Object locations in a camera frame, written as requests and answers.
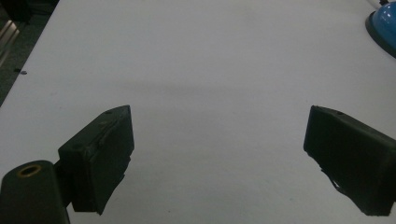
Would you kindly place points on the blue bowl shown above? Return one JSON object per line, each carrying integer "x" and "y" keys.
{"x": 384, "y": 25}

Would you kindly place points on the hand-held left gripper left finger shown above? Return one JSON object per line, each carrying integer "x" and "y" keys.
{"x": 96, "y": 155}

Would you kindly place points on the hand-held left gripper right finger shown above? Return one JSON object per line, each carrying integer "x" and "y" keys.
{"x": 351, "y": 155}

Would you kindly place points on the metal stand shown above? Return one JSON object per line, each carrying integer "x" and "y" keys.
{"x": 7, "y": 35}

